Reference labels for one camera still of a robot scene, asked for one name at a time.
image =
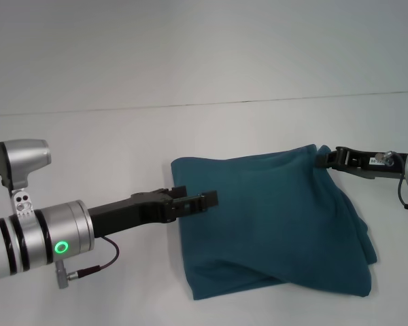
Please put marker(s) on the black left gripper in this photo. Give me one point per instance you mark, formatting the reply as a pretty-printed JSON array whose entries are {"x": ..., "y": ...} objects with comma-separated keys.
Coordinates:
[{"x": 129, "y": 212}]

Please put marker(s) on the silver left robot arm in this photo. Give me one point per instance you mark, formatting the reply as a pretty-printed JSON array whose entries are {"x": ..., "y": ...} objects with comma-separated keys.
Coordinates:
[{"x": 30, "y": 237}]

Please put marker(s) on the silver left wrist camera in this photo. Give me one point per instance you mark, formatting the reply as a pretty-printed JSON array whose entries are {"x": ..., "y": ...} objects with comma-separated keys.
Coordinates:
[{"x": 20, "y": 159}]

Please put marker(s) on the teal blue printed t-shirt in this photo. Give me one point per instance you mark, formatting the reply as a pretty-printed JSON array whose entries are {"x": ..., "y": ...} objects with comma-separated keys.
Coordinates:
[{"x": 275, "y": 220}]

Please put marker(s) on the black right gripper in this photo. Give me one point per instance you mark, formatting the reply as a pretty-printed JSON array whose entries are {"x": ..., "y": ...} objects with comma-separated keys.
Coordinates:
[{"x": 381, "y": 166}]

